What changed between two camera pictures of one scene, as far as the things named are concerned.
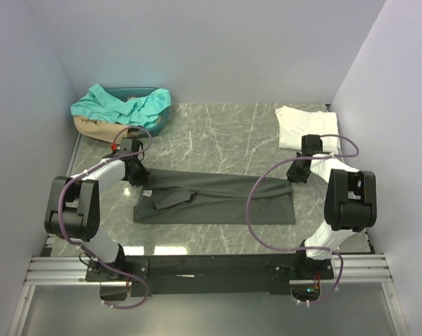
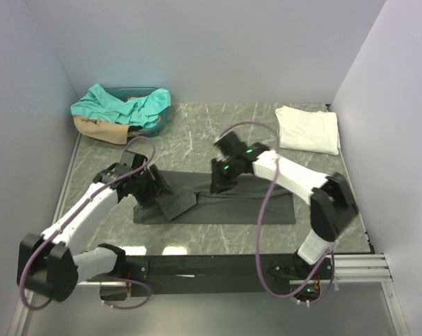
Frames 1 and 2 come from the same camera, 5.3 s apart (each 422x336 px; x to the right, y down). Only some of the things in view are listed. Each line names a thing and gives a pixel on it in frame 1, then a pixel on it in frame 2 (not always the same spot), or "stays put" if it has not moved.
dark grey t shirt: (187, 197) stays put
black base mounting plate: (213, 274) stays put
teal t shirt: (142, 111) stays put
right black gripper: (293, 177) to (220, 183)
